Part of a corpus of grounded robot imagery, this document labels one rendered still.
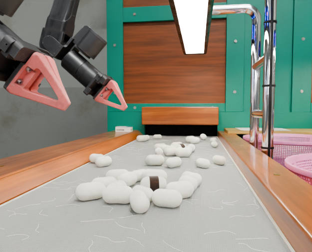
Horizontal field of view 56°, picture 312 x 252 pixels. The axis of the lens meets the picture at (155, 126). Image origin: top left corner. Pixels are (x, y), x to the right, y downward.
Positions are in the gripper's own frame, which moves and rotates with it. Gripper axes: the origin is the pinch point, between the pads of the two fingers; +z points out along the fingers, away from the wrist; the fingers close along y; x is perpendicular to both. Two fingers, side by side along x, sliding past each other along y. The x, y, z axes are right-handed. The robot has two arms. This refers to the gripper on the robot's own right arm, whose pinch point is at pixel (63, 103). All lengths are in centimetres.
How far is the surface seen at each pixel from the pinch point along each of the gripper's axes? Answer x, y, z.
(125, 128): 11, 69, -2
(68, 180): 10.0, 4.2, 6.7
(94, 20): -13, 278, -141
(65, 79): 58, 276, -125
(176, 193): -2.8, -6.2, 19.1
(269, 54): -29.4, 24.8, 18.1
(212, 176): -4.6, 10.3, 23.6
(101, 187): 3.4, -4.4, 12.1
